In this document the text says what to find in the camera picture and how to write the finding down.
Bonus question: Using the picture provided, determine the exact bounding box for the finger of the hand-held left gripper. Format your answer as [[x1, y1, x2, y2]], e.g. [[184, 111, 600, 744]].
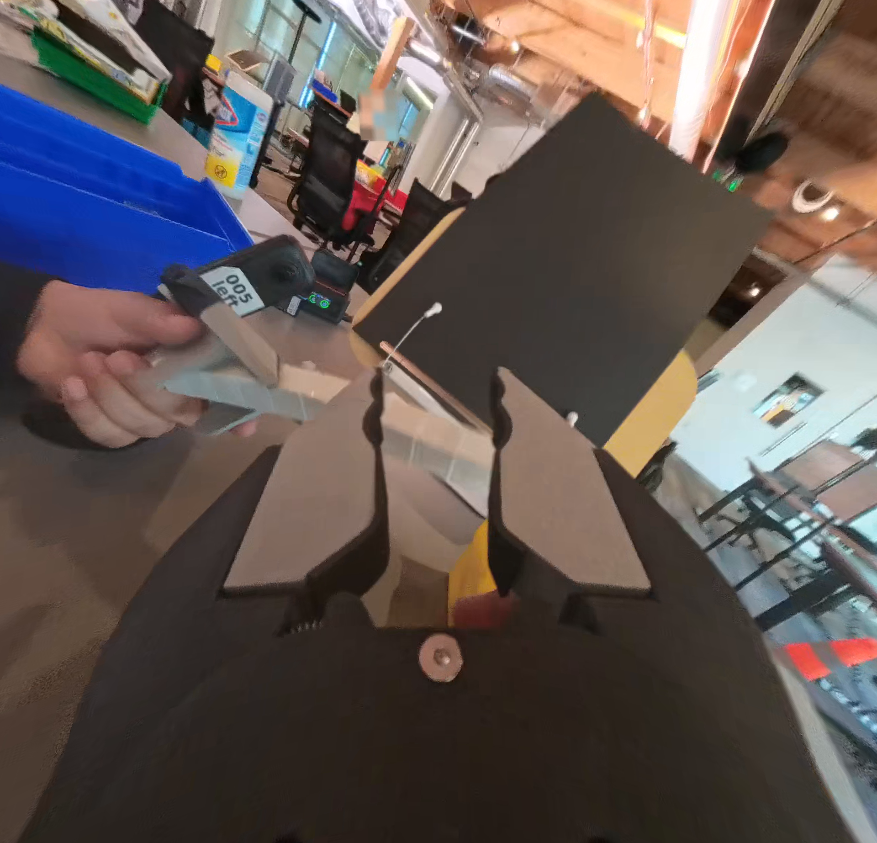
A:
[[159, 362, 324, 437], [201, 306, 283, 387]]

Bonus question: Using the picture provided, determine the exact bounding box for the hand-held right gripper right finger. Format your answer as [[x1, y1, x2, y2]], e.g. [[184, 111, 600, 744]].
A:
[[486, 367, 652, 599]]

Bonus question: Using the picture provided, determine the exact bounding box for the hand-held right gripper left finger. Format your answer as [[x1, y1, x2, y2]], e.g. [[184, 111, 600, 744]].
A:
[[219, 369, 391, 596]]

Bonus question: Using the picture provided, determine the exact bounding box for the yellow plastic bin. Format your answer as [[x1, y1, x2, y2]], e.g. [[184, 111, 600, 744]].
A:
[[447, 517, 497, 618]]

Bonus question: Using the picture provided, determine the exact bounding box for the blue plastic bin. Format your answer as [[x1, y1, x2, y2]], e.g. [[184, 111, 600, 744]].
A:
[[0, 84, 256, 296]]

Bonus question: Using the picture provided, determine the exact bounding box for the person's left forearm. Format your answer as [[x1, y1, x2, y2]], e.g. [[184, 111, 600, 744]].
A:
[[0, 260, 66, 405]]

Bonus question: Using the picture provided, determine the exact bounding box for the person's right hand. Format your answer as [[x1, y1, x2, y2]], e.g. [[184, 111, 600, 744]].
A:
[[449, 593, 518, 628]]

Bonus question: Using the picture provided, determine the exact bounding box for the person's left hand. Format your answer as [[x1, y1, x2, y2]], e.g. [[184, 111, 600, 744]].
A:
[[17, 280, 258, 448]]

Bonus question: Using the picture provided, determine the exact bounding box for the black battery charger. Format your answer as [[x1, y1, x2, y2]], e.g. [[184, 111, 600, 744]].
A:
[[288, 248, 360, 324]]

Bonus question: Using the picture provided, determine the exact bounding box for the black office chair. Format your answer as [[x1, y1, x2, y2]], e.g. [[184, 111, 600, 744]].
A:
[[288, 96, 374, 251], [356, 178, 474, 296]]

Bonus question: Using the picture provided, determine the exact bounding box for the white disinfecting wipes canister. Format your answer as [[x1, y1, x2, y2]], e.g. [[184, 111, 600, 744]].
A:
[[206, 70, 274, 201]]

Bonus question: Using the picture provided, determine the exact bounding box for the black display board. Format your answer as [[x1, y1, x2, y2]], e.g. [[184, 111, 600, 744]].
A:
[[349, 91, 777, 477]]

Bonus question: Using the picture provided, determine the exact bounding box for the green plastic bin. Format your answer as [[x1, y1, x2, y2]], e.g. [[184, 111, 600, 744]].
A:
[[31, 24, 169, 126]]

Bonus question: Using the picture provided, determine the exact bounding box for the black floor lamp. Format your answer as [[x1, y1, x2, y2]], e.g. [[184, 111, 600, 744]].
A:
[[291, 0, 323, 69]]

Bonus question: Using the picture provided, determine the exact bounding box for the red striped barrier tape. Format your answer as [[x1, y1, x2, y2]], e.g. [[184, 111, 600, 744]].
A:
[[774, 636, 877, 683]]

